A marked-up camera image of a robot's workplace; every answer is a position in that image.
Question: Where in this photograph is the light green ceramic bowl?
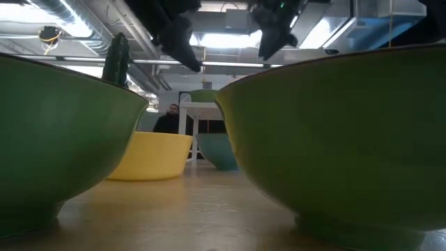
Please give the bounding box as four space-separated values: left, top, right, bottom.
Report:
189 89 220 103

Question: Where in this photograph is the grey ceiling pipe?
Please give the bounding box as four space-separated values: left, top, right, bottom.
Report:
109 0 161 59

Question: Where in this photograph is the bright ceiling light panel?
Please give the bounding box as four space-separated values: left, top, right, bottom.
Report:
190 29 263 50

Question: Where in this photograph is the large metal air duct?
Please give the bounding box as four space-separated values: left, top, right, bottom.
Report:
295 0 428 50

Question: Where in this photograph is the dark low cabinet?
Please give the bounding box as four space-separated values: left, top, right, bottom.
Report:
179 114 229 135

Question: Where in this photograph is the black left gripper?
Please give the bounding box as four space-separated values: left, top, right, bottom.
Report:
151 0 203 73

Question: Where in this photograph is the black ceiling device yellow cable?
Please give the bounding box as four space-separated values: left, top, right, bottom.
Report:
37 25 63 48

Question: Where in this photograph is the person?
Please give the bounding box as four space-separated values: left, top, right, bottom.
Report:
152 102 180 135

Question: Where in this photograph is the corrugated silver ceiling duct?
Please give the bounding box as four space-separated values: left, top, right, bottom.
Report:
20 0 116 55

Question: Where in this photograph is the olive green floral bowl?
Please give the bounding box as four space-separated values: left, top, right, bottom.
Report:
214 43 446 251

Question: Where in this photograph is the dark green ceramic bowl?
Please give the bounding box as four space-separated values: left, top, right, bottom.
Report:
0 52 150 240

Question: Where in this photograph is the grey ceiling box unit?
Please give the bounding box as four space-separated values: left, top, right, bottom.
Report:
225 8 252 31

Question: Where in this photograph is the yellow plastic bowl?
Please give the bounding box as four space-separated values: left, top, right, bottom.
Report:
106 131 194 181

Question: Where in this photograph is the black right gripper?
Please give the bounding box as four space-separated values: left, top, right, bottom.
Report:
247 0 303 61

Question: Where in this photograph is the teal ceramic bowl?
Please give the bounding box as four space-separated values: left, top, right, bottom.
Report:
194 132 240 172

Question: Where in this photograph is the grey room partition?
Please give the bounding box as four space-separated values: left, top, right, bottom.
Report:
137 111 157 133

